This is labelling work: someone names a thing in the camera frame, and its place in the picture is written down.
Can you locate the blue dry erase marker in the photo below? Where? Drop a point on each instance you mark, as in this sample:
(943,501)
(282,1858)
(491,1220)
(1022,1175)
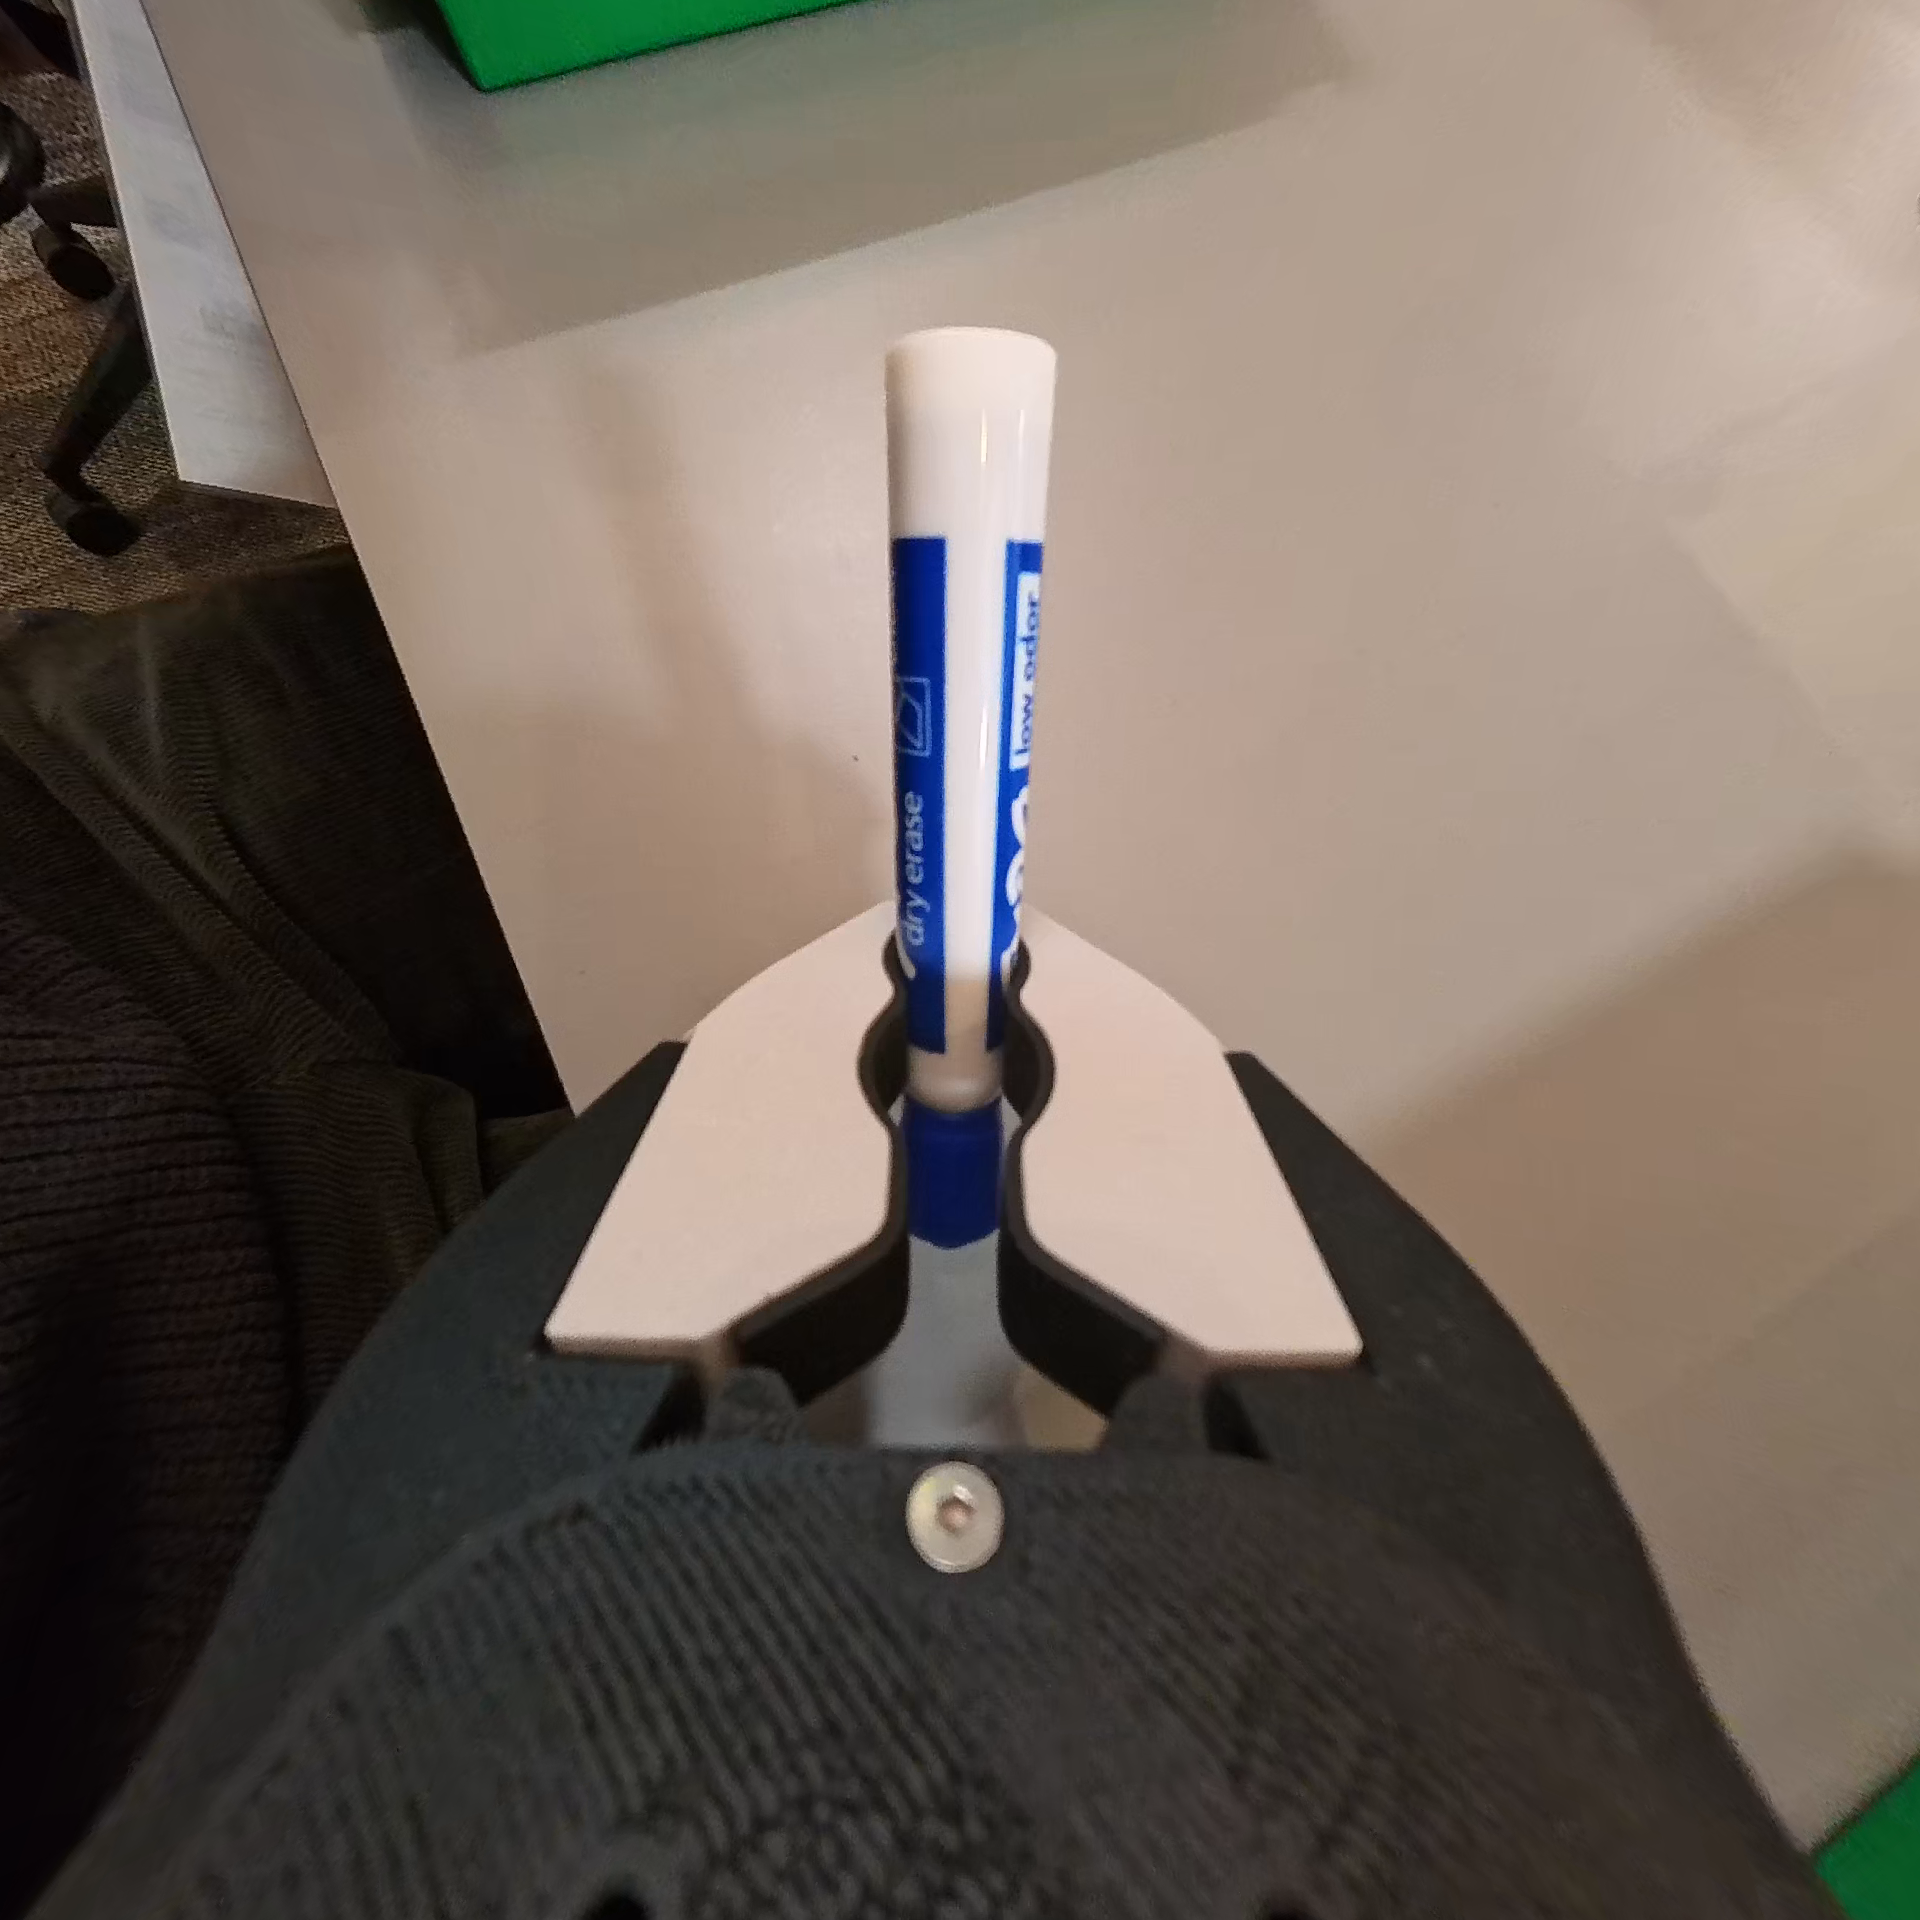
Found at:
(967,645)

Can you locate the green plastic bin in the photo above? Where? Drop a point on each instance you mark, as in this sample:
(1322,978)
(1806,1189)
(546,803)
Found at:
(646,37)
(1874,1867)

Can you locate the black chair base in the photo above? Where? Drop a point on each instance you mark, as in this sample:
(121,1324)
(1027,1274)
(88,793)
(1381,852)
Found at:
(75,346)

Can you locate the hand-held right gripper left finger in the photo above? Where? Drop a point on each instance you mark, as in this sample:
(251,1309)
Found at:
(751,1171)

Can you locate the person's black sweater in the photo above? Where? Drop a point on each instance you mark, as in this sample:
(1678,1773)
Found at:
(150,1425)

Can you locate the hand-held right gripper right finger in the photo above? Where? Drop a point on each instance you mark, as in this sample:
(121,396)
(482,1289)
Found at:
(1184,1184)

